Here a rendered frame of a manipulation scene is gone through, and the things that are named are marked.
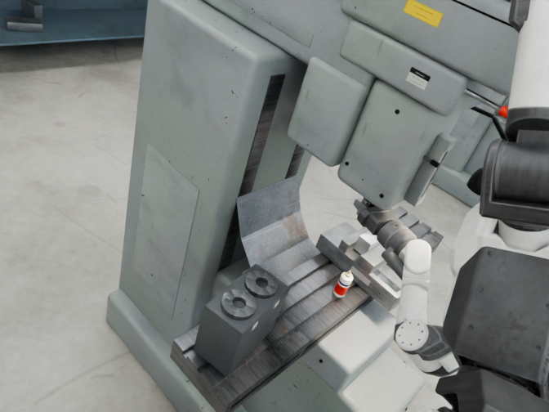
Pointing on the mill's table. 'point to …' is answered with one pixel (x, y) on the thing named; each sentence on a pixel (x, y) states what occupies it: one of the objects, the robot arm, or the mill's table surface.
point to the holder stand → (239, 319)
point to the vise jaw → (372, 259)
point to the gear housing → (409, 70)
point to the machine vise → (348, 258)
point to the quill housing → (390, 145)
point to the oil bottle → (343, 284)
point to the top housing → (449, 33)
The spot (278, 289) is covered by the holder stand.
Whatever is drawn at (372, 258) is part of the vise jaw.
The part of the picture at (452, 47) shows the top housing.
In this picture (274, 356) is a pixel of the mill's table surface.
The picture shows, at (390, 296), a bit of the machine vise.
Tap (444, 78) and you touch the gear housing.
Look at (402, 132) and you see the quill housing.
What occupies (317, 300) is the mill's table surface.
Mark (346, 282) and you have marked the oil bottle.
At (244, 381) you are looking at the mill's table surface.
